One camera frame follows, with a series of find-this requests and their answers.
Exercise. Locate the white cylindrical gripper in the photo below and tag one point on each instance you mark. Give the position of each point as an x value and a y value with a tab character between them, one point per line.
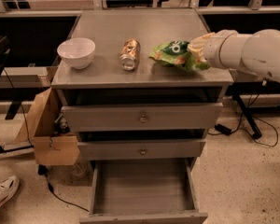
212	50

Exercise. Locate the green rice chip bag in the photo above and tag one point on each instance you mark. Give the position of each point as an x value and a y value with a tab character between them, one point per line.
176	54

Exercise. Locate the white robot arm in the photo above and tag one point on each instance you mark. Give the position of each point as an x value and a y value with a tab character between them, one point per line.
257	53

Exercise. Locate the grey top drawer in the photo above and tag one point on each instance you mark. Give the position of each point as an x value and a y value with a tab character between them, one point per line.
102	118

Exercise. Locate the grey drawer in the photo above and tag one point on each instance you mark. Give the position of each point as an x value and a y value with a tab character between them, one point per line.
102	118
159	191
129	150

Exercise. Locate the brass top drawer knob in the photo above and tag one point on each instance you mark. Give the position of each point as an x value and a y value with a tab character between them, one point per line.
143	119

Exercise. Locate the brass drawer knob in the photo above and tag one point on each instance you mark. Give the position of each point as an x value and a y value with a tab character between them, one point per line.
143	151
143	119

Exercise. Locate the grey drawer cabinet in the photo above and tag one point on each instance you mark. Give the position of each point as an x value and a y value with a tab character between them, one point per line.
105	82

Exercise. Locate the grey middle drawer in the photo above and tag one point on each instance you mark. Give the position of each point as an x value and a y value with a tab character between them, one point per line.
129	150

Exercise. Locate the brass middle drawer knob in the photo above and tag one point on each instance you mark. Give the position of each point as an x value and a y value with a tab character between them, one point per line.
143	151

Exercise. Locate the grey bottom drawer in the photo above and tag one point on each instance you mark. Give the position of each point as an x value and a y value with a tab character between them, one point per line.
159	191

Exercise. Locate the gold soda can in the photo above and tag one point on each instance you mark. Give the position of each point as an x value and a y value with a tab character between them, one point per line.
130	55

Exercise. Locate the black power adapter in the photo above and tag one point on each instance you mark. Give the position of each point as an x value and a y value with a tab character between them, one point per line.
223	129

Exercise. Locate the black table leg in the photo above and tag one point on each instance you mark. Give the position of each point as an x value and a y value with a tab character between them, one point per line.
256	132

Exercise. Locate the white ceramic bowl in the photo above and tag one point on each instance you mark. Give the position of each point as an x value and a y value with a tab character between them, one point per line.
77	52

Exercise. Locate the brown cardboard box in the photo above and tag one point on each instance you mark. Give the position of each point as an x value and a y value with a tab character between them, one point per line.
40	128

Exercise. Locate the white sneaker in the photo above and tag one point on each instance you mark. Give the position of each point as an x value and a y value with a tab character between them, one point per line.
8	189

